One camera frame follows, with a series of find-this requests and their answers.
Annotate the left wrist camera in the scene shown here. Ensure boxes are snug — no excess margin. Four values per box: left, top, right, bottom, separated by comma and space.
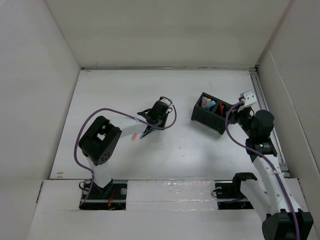
159, 96, 173, 107

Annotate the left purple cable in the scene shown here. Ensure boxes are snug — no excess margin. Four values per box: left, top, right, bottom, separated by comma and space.
74, 96, 179, 208

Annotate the aluminium rail right side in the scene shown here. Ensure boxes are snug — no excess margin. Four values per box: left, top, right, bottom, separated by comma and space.
249, 68, 291, 178

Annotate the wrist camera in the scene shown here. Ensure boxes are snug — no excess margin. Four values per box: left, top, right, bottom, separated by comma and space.
238, 90, 258, 112
159, 96, 173, 107

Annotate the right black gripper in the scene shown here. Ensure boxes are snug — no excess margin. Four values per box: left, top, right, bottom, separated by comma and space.
225, 102, 256, 138

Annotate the black two-compartment organizer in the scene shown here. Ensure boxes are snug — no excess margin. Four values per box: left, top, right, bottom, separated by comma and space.
191, 92, 232, 135

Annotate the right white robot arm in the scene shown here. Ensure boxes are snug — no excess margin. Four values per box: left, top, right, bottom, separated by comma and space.
225, 102, 314, 240

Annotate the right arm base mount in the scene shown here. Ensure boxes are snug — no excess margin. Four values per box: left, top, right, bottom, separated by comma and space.
211, 180, 253, 210

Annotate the red gel pen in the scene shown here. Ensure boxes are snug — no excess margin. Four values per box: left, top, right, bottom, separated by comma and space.
219, 101, 224, 117

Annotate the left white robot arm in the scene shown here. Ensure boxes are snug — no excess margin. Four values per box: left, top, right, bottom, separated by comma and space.
76, 96, 177, 199

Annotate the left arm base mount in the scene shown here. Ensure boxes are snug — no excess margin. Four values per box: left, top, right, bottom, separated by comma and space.
78, 181, 128, 211

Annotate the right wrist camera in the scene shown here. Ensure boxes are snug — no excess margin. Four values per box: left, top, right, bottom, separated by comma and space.
238, 90, 258, 112

